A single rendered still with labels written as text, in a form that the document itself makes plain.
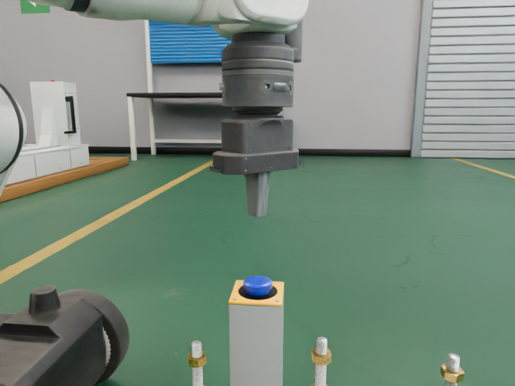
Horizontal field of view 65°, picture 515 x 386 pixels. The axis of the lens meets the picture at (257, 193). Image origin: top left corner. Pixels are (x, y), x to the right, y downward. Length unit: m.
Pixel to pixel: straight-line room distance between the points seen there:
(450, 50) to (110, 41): 4.15
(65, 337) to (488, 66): 5.24
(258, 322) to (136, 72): 5.25
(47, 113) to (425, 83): 4.05
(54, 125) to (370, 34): 3.61
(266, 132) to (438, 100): 4.89
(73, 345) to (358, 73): 4.82
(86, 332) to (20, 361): 0.12
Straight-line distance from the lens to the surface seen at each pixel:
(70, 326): 0.80
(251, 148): 0.48
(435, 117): 5.34
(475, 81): 5.49
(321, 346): 0.40
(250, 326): 0.56
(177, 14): 0.45
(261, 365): 0.58
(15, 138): 0.61
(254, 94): 0.47
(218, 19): 0.45
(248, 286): 0.55
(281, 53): 0.49
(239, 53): 0.48
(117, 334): 0.88
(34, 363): 0.73
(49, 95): 3.90
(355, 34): 5.32
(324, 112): 5.22
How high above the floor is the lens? 0.56
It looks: 11 degrees down
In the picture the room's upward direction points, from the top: straight up
